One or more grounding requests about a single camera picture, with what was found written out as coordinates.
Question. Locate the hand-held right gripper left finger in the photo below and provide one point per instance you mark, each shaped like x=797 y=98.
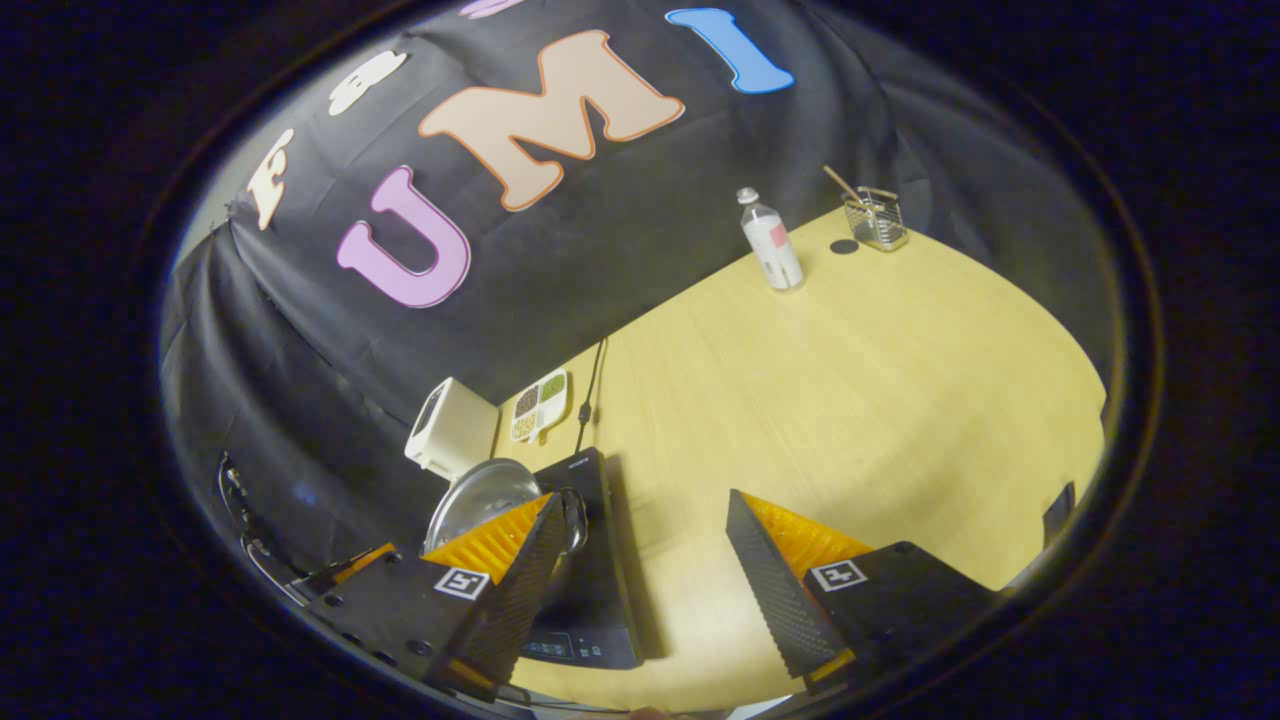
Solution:
x=525 y=600

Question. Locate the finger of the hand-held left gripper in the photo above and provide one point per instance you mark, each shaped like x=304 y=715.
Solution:
x=355 y=567

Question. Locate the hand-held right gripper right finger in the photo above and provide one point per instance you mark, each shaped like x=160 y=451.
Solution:
x=775 y=590

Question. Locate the black induction cooktop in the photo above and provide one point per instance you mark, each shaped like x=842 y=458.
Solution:
x=600 y=590

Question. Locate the white box-shaped appliance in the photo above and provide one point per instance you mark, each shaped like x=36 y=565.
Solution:
x=455 y=430

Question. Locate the white divided dish of beans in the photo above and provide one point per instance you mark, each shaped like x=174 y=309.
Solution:
x=540 y=405

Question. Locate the white plastic bottle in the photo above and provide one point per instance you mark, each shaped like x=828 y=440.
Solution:
x=772 y=245

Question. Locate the small black round pad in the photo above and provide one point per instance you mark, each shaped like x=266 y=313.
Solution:
x=844 y=246

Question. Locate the black backdrop cloth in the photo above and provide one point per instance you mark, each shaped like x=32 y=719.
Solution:
x=620 y=240

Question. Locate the wooden stick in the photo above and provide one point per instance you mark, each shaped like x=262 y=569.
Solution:
x=842 y=183

